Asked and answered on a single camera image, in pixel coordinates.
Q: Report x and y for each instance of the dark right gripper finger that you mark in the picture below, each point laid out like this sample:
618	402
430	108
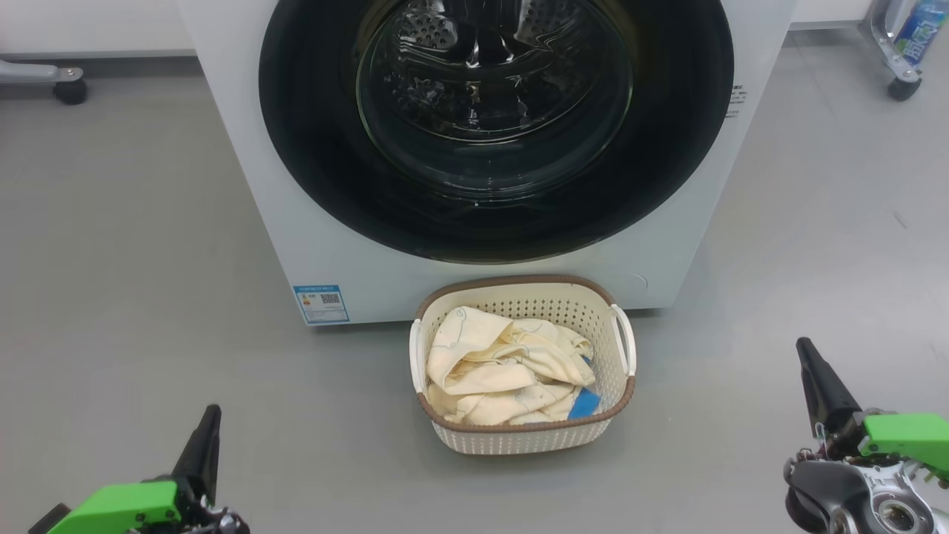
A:
827	393

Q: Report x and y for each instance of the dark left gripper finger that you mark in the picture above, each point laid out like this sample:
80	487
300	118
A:
200	460

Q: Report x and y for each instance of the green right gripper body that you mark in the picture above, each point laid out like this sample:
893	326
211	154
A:
904	437

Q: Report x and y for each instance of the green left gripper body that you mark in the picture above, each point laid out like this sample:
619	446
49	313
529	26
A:
126	508

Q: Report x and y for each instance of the cream printed garment blue trim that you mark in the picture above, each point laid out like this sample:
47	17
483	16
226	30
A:
519	408
474	348

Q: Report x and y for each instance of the black round glass washer door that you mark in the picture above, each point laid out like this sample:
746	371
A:
311	148

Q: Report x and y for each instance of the white front-load washing machine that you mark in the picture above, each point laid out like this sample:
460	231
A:
222	148

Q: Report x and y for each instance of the blue energy label sticker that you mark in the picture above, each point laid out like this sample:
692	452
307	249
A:
320	304

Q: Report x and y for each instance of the cream perforated laundry basket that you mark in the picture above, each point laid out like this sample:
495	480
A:
519	441

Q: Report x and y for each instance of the grey wheeled leg black caster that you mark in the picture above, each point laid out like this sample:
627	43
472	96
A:
37	73

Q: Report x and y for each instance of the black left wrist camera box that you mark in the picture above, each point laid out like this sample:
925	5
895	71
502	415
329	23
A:
48	523

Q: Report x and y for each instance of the metal cart frame with caster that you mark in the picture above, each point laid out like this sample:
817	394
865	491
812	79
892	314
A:
886	44

